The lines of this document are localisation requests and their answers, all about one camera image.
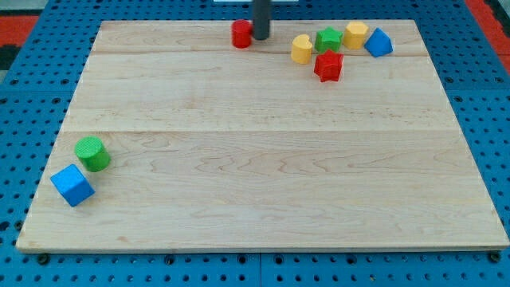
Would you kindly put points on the red cylinder block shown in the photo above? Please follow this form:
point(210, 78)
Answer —
point(241, 33)

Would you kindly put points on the wooden board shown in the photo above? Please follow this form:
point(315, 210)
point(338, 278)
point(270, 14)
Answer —
point(218, 149)

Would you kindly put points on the yellow heart block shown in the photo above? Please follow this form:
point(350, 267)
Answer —
point(301, 51)

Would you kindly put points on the red star block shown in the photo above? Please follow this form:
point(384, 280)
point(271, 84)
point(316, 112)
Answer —
point(328, 66)

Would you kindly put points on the green star block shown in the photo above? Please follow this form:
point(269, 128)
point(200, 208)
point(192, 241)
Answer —
point(328, 39)

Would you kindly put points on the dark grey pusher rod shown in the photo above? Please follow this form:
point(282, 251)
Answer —
point(261, 17)

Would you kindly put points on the yellow hexagon block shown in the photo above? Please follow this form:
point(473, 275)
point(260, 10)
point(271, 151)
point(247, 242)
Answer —
point(355, 35)

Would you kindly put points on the blue pentagon block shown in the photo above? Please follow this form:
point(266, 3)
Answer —
point(379, 43)

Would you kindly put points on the green cylinder block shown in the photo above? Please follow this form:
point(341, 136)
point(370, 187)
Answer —
point(92, 153)

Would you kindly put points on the blue cube block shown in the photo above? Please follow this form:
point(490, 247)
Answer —
point(72, 185)

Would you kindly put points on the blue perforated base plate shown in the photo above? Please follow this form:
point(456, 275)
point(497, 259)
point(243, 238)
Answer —
point(39, 85)

